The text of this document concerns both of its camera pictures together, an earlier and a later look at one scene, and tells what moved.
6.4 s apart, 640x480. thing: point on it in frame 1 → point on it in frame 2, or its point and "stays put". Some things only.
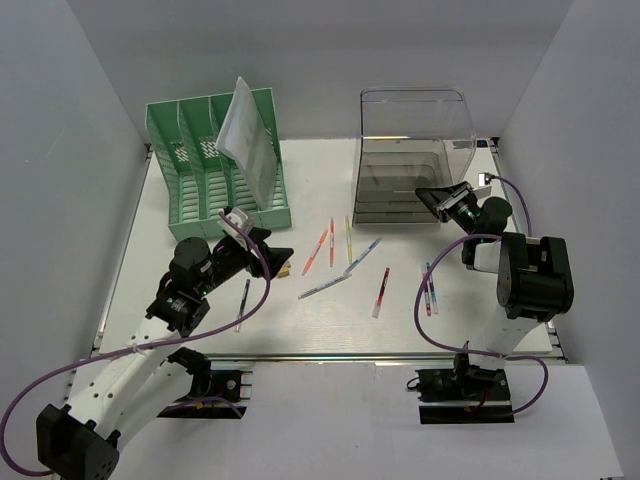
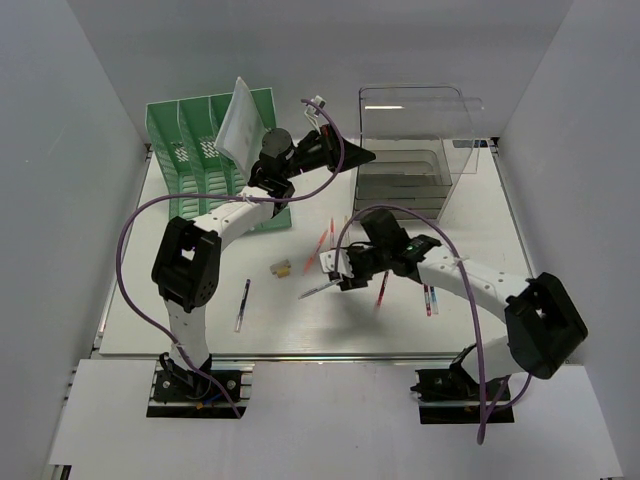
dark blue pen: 238,326 stays put
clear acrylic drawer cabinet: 409,138 stays put
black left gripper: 274,257 → 329,146
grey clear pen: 324,285 stays put
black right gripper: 443,201 → 357,281
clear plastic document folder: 247,136 stays put
